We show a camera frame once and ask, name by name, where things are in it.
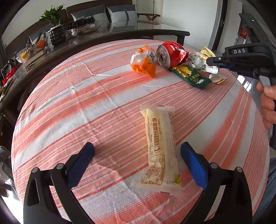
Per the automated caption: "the green yellow snack wrapper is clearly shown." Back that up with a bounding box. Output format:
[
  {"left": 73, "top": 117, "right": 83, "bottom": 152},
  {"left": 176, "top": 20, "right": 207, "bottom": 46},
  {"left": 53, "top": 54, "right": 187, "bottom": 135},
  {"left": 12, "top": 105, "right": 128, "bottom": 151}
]
[{"left": 188, "top": 46, "right": 226, "bottom": 84}]

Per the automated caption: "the dark green snack bag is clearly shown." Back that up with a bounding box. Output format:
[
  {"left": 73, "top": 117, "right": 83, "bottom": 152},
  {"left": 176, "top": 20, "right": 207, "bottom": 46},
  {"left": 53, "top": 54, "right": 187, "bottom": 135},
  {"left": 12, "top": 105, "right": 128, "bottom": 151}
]
[{"left": 169, "top": 65, "right": 211, "bottom": 89}]

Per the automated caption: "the crushed red soda can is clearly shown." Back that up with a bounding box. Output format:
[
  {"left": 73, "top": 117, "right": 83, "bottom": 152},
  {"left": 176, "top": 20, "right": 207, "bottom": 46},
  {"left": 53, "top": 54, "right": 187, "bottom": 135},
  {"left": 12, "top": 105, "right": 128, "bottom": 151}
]
[{"left": 156, "top": 42, "right": 189, "bottom": 70}]

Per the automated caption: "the cream bread wrapper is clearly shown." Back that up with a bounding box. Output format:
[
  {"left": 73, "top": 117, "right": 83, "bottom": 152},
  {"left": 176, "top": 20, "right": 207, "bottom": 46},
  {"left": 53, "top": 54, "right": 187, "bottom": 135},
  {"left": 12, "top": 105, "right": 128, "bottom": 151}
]
[{"left": 137, "top": 105, "right": 183, "bottom": 194}]

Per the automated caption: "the orange white snack wrapper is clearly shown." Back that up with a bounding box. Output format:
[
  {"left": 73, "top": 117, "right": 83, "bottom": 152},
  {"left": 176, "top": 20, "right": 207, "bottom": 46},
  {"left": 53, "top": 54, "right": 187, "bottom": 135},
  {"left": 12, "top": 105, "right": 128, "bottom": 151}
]
[{"left": 130, "top": 45, "right": 156, "bottom": 78}]

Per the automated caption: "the person right hand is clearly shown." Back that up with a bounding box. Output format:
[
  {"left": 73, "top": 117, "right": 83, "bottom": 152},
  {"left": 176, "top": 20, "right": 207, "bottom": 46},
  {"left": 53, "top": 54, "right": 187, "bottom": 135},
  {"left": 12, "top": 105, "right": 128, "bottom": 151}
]
[{"left": 257, "top": 82, "right": 276, "bottom": 130}]

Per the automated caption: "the wooden stool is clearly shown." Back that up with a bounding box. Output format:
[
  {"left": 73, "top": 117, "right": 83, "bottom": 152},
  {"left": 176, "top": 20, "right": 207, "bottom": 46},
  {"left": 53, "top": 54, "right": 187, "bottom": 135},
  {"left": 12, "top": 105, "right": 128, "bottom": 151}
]
[{"left": 137, "top": 13, "right": 160, "bottom": 22}]

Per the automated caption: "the striped orange white tablecloth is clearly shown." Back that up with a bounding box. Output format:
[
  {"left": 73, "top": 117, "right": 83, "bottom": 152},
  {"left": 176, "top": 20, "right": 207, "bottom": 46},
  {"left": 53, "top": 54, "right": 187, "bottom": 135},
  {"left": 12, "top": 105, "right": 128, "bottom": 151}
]
[{"left": 12, "top": 40, "right": 269, "bottom": 223}]

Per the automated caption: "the grey white cushion right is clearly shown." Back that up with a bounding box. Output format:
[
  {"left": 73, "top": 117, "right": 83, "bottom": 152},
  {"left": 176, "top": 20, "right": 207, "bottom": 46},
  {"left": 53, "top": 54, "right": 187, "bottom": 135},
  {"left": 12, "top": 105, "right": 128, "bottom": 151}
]
[{"left": 107, "top": 5, "right": 138, "bottom": 22}]

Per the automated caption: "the grey white cushion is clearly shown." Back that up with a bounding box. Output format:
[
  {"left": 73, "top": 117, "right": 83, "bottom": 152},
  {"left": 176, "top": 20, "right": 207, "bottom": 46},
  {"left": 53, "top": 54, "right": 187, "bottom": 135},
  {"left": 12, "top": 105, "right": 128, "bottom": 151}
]
[
  {"left": 107, "top": 5, "right": 138, "bottom": 22},
  {"left": 71, "top": 5, "right": 109, "bottom": 24}
]

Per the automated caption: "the grey white cushion middle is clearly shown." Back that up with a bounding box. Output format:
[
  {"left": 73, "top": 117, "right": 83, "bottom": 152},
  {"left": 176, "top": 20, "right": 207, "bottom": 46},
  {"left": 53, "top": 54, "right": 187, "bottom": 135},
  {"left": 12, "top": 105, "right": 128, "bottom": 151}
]
[{"left": 71, "top": 5, "right": 109, "bottom": 24}]

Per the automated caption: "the red gift bag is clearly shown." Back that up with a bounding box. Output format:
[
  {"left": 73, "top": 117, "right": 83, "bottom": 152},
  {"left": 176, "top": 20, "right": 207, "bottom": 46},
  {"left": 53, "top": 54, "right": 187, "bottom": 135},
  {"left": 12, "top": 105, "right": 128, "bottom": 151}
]
[{"left": 1, "top": 63, "right": 19, "bottom": 85}]

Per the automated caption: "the dark wooden coffee table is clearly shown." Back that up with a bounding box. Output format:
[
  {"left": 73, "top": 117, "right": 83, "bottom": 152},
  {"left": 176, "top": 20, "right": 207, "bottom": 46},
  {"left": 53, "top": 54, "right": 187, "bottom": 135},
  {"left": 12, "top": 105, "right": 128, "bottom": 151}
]
[{"left": 1, "top": 22, "right": 190, "bottom": 111}]

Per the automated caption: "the glass snack bowl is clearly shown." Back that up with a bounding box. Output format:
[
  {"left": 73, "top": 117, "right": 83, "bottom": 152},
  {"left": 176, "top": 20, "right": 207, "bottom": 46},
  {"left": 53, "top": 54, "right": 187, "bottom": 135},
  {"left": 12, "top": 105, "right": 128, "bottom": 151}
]
[{"left": 66, "top": 16, "right": 102, "bottom": 37}]

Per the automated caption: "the dark wooden sofa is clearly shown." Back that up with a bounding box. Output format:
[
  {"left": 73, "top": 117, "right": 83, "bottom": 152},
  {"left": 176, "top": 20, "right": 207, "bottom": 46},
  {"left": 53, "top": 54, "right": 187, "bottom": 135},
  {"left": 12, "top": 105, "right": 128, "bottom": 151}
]
[{"left": 4, "top": 0, "right": 134, "bottom": 59}]

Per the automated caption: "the glass fruit bowl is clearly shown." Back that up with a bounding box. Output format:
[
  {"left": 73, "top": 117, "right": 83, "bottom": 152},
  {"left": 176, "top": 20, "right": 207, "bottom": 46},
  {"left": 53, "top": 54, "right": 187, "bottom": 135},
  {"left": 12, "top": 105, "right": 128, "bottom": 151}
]
[{"left": 16, "top": 37, "right": 48, "bottom": 63}]

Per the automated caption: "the potted green plant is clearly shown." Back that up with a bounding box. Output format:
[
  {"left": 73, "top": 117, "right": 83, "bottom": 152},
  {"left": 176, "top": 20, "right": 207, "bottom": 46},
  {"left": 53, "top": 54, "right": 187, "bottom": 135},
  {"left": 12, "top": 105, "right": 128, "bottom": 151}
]
[{"left": 39, "top": 5, "right": 66, "bottom": 46}]

